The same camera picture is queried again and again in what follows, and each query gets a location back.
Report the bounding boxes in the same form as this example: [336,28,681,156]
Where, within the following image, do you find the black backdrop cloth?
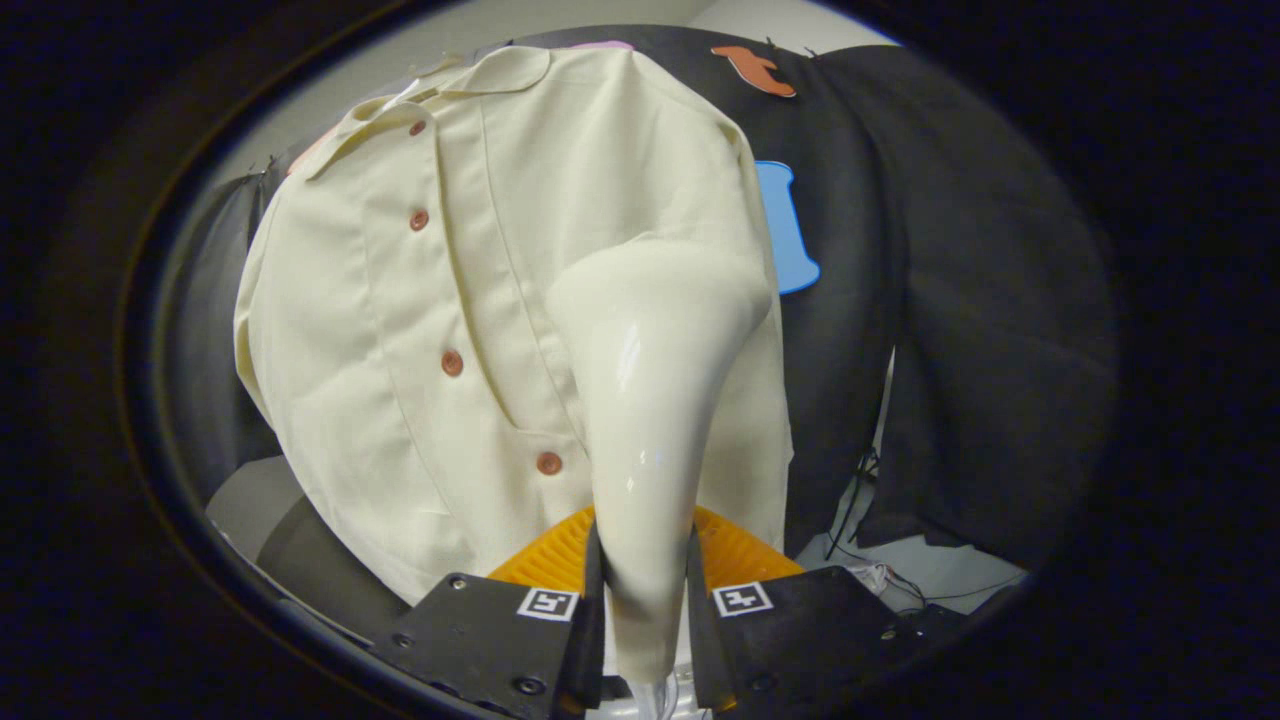
[165,25,1116,571]

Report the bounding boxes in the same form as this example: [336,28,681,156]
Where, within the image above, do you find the cream button-up shirt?
[233,45,796,606]

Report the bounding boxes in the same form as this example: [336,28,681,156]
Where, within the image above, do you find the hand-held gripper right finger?
[685,508,963,717]

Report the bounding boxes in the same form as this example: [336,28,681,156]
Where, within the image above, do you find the black floor cable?
[826,448,1023,613]

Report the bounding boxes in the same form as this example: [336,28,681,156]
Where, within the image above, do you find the white garment steamer head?
[545,240,776,686]

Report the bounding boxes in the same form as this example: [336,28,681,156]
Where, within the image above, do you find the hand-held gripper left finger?
[370,508,608,720]

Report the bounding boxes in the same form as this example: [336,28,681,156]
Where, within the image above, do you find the white garment steamer hose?
[622,678,693,720]

